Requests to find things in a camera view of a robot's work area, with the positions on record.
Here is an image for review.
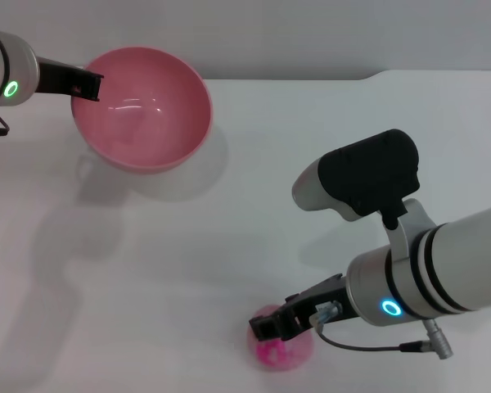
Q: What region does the pink fuzzy peach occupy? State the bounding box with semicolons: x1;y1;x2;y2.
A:
246;304;314;372

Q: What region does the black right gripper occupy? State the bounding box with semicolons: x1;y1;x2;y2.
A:
249;273;359;343

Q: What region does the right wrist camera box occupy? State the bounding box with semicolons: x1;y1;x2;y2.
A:
291;129;421;224

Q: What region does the pink bowl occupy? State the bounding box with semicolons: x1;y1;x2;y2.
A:
70;46;214;175

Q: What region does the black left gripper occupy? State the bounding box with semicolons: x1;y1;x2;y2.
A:
35;56;105;102

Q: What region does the right arm cable with connector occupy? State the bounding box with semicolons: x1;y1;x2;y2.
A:
310;300;456;361

